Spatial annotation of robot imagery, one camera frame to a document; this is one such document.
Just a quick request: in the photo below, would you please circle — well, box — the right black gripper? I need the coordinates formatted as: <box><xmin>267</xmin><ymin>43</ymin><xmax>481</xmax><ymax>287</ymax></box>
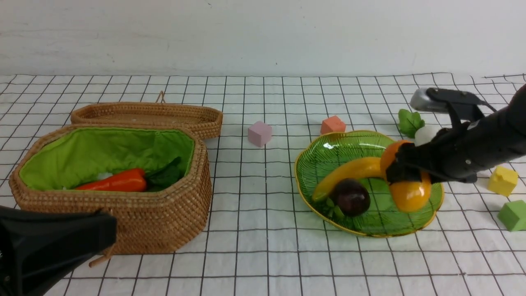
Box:
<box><xmin>385</xmin><ymin>116</ymin><xmax>518</xmax><ymax>184</ymax></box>

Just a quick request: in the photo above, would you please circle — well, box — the orange yellow toy mango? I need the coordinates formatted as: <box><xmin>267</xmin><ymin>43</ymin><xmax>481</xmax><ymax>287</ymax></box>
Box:
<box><xmin>380</xmin><ymin>140</ymin><xmax>432</xmax><ymax>213</ymax></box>

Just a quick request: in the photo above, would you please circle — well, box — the yellow toy banana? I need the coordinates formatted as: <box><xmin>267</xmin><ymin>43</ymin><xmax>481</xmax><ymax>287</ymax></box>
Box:
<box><xmin>311</xmin><ymin>157</ymin><xmax>385</xmax><ymax>203</ymax></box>

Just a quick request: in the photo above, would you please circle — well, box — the white toy radish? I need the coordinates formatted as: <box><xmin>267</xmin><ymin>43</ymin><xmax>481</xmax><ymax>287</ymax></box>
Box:
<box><xmin>398</xmin><ymin>109</ymin><xmax>442</xmax><ymax>146</ymax></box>

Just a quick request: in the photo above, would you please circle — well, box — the dark purple toy mangosteen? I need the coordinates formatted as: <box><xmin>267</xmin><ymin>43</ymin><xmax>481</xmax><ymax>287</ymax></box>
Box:
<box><xmin>329</xmin><ymin>178</ymin><xmax>371</xmax><ymax>217</ymax></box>

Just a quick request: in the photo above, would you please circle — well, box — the orange toy carrot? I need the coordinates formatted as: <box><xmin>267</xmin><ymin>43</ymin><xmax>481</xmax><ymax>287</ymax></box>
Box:
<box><xmin>74</xmin><ymin>156</ymin><xmax>183</xmax><ymax>192</ymax></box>

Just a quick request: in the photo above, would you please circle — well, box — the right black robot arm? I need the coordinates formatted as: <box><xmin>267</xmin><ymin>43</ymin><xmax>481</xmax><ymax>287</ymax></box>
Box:
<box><xmin>385</xmin><ymin>87</ymin><xmax>526</xmax><ymax>184</ymax></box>

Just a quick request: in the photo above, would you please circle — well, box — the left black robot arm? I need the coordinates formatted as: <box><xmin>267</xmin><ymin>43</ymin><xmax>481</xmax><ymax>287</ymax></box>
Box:
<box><xmin>0</xmin><ymin>206</ymin><xmax>117</xmax><ymax>296</ymax></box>

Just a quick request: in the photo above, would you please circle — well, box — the green leaf-shaped glass plate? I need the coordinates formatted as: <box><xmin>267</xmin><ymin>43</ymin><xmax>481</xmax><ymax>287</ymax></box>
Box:
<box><xmin>294</xmin><ymin>130</ymin><xmax>445</xmax><ymax>237</ymax></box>

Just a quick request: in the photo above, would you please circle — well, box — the orange foam cube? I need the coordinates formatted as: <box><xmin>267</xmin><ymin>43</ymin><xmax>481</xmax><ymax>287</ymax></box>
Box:
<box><xmin>320</xmin><ymin>116</ymin><xmax>347</xmax><ymax>135</ymax></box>

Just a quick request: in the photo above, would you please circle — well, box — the yellow foam cube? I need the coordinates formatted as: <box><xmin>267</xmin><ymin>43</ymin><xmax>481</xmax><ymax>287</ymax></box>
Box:
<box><xmin>488</xmin><ymin>166</ymin><xmax>519</xmax><ymax>197</ymax></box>

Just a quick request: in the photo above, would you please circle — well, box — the green foam cube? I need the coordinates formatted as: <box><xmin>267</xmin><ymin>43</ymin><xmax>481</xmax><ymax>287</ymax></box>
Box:
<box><xmin>497</xmin><ymin>200</ymin><xmax>526</xmax><ymax>232</ymax></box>

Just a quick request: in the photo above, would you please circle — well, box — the pink foam cube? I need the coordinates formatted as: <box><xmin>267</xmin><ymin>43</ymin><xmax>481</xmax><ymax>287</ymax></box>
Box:
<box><xmin>247</xmin><ymin>120</ymin><xmax>272</xmax><ymax>148</ymax></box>

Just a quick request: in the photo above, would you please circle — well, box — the white black grid tablecloth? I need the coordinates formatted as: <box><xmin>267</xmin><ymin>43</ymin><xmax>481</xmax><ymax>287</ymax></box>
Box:
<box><xmin>0</xmin><ymin>73</ymin><xmax>525</xmax><ymax>296</ymax></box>

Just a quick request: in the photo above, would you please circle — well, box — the woven wicker basket lid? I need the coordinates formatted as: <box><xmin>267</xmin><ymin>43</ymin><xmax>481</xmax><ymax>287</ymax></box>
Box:
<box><xmin>71</xmin><ymin>91</ymin><xmax>224</xmax><ymax>140</ymax></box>

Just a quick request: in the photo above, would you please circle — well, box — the woven wicker basket green lining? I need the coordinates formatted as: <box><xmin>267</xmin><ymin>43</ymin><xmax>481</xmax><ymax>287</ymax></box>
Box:
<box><xmin>8</xmin><ymin>124</ymin><xmax>213</xmax><ymax>256</ymax></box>

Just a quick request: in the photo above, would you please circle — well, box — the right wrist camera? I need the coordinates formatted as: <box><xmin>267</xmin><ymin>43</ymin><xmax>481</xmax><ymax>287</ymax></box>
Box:
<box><xmin>409</xmin><ymin>88</ymin><xmax>496</xmax><ymax>125</ymax></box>

